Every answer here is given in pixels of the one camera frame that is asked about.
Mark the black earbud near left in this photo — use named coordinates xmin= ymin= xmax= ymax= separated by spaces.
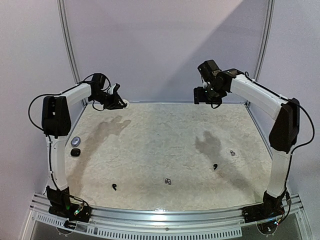
xmin=112 ymin=183 xmax=117 ymax=191

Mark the right aluminium frame post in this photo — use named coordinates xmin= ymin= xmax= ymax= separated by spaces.
xmin=251 ymin=0 xmax=275 ymax=83

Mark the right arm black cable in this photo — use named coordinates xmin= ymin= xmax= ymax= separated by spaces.
xmin=243 ymin=71 xmax=316 ymax=201

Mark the blue-grey charging case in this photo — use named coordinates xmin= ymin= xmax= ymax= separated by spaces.
xmin=70 ymin=136 xmax=81 ymax=148

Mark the aluminium front rail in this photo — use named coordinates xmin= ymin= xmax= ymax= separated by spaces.
xmin=22 ymin=193 xmax=312 ymax=240

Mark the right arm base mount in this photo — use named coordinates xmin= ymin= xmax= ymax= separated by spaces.
xmin=241 ymin=188 xmax=292 ymax=223

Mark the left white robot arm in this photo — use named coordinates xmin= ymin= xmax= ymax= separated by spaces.
xmin=41 ymin=73 xmax=129 ymax=217

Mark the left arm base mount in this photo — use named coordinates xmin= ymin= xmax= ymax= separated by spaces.
xmin=46 ymin=186 xmax=92 ymax=223

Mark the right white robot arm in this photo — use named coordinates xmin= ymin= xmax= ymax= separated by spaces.
xmin=193 ymin=60 xmax=300 ymax=218

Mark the grey earbud centre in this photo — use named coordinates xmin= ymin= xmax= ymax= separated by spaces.
xmin=164 ymin=178 xmax=172 ymax=185

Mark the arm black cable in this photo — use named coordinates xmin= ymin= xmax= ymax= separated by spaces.
xmin=27 ymin=73 xmax=113 ymax=191
xmin=243 ymin=71 xmax=316 ymax=201

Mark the aluminium frame post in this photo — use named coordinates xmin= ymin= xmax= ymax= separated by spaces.
xmin=56 ymin=0 xmax=87 ymax=86
xmin=251 ymin=0 xmax=275 ymax=83

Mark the grey earbud right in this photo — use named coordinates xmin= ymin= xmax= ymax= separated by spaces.
xmin=229 ymin=150 xmax=236 ymax=156

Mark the left aluminium frame post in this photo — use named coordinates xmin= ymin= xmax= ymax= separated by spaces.
xmin=56 ymin=0 xmax=87 ymax=86

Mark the grey earbud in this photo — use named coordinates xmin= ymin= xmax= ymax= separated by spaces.
xmin=229 ymin=150 xmax=236 ymax=156
xmin=164 ymin=178 xmax=172 ymax=185

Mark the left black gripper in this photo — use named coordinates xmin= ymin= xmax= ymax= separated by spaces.
xmin=89 ymin=90 xmax=127 ymax=110

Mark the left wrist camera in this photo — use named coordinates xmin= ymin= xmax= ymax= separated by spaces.
xmin=107 ymin=83 xmax=120 ymax=95

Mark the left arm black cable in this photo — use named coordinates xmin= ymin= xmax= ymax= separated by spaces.
xmin=27 ymin=73 xmax=113 ymax=191

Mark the black charging case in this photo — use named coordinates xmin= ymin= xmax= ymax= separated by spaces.
xmin=70 ymin=148 xmax=81 ymax=157

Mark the white earbud charging case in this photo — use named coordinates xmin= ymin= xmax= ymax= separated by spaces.
xmin=123 ymin=99 xmax=130 ymax=109

